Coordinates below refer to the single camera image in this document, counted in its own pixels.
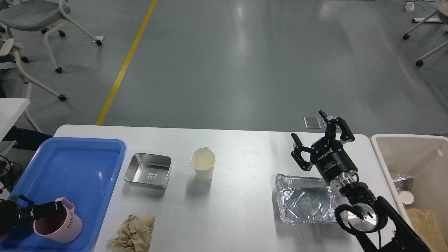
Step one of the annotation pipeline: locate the pink ribbed mug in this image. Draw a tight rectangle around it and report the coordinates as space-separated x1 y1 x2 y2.
33 197 83 243

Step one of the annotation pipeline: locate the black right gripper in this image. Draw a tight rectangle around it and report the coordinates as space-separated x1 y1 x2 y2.
291 111 358 185

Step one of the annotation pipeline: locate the left metal floor plate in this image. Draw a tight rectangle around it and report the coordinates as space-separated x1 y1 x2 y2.
303 117 322 129

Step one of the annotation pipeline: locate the crumpled foil in bin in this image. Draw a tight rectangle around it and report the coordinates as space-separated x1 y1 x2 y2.
390 172 414 193

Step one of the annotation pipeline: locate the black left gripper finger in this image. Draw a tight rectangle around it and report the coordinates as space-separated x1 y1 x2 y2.
14 202 65 222

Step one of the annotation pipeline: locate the stainless steel rectangular tray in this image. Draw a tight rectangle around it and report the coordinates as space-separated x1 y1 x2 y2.
124 153 172 190

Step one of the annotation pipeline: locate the grey office chair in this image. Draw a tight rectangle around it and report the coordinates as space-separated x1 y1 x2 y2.
0 0 103 74

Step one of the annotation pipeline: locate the small white cup in bin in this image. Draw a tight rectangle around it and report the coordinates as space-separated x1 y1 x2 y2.
398 190 415 205

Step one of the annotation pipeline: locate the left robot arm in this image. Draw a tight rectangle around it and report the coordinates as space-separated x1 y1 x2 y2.
0 195 64 241

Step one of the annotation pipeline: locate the crumpled brown paper napkin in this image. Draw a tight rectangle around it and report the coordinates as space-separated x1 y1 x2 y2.
109 214 155 252

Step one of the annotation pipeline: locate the white chair frame left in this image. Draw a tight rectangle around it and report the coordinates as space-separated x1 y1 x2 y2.
0 37 68 132

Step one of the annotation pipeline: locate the brown paper bag in bin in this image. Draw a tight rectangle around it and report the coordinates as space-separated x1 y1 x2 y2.
405 206 448 252

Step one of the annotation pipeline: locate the aluminium foil container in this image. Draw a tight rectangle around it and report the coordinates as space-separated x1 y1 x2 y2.
275 174 349 225

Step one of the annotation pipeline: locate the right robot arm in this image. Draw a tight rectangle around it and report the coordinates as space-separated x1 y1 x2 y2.
291 110 430 252

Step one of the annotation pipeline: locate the blue plastic tray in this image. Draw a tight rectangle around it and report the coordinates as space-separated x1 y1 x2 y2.
1 137 126 252

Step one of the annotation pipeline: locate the beige plastic waste bin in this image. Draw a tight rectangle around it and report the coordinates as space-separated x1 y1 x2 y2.
371 134 448 243

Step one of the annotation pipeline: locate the white paper cup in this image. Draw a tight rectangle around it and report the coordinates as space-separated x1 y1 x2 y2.
190 147 216 182

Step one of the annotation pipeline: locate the white chair base right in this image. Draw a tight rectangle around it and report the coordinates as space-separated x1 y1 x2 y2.
402 0 448 67

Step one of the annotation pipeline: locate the small white side table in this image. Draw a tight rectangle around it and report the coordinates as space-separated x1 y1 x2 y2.
0 98 30 140

